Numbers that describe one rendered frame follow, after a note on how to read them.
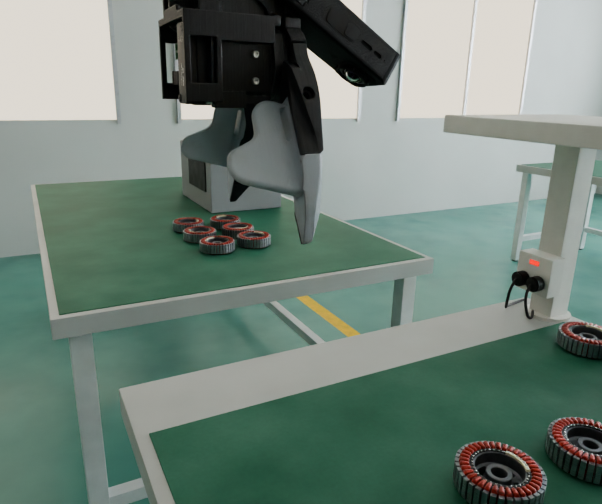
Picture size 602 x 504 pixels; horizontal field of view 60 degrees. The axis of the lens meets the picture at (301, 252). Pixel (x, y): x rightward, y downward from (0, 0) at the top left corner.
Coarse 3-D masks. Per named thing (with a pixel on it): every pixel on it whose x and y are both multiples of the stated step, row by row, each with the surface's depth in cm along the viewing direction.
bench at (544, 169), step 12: (516, 168) 392; (528, 168) 383; (540, 168) 374; (600, 168) 378; (528, 180) 390; (600, 180) 336; (528, 192) 394; (588, 204) 431; (516, 216) 402; (588, 216) 436; (516, 228) 403; (588, 228) 434; (516, 240) 404; (516, 252) 406
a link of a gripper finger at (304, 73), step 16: (288, 48) 33; (304, 48) 33; (288, 64) 32; (304, 64) 33; (288, 80) 32; (304, 80) 32; (288, 96) 33; (304, 96) 33; (304, 112) 32; (320, 112) 32; (304, 128) 32; (320, 128) 32; (304, 144) 32; (320, 144) 32
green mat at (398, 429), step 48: (528, 336) 113; (336, 384) 93; (384, 384) 93; (432, 384) 93; (480, 384) 94; (528, 384) 94; (576, 384) 94; (192, 432) 79; (240, 432) 79; (288, 432) 79; (336, 432) 80; (384, 432) 80; (432, 432) 80; (480, 432) 80; (528, 432) 81; (192, 480) 69; (240, 480) 69; (288, 480) 70; (336, 480) 70; (384, 480) 70; (432, 480) 70; (576, 480) 71
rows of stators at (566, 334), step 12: (564, 324) 110; (576, 324) 111; (564, 336) 106; (576, 336) 105; (588, 336) 108; (600, 336) 108; (564, 348) 106; (576, 348) 104; (588, 348) 103; (600, 348) 102
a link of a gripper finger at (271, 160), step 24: (264, 120) 33; (288, 120) 33; (264, 144) 32; (288, 144) 33; (240, 168) 31; (264, 168) 32; (288, 168) 32; (312, 168) 32; (288, 192) 32; (312, 192) 32; (312, 216) 33
